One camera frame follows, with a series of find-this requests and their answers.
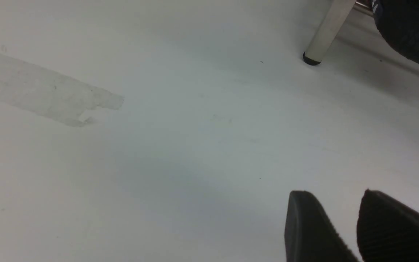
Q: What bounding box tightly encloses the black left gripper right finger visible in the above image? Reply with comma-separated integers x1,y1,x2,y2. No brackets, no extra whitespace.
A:
356,189,419,262

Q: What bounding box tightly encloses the black knit sneaker far left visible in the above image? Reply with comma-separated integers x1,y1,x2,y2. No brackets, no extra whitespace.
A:
370,0,419,64

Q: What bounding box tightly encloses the stainless steel shoe rack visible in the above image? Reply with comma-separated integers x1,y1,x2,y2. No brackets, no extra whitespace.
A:
303,0,373,66

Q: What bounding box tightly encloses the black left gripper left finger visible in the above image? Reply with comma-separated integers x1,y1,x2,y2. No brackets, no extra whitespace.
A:
284,190,359,262

